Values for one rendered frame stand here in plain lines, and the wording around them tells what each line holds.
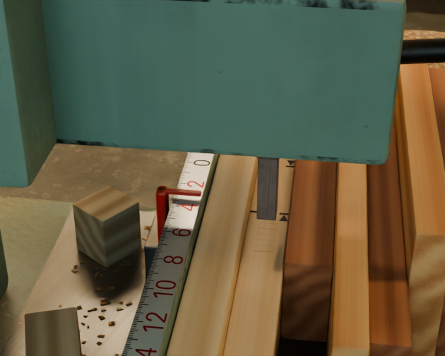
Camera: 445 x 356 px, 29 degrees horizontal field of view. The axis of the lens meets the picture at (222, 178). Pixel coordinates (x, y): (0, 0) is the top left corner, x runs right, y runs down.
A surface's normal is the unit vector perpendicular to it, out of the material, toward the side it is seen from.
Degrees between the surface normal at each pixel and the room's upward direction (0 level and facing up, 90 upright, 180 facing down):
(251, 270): 0
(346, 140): 90
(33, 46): 90
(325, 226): 0
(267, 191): 90
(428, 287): 90
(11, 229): 0
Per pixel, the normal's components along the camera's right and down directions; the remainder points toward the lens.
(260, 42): -0.13, 0.52
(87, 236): -0.68, 0.39
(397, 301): 0.00, -0.85
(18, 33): 0.99, 0.07
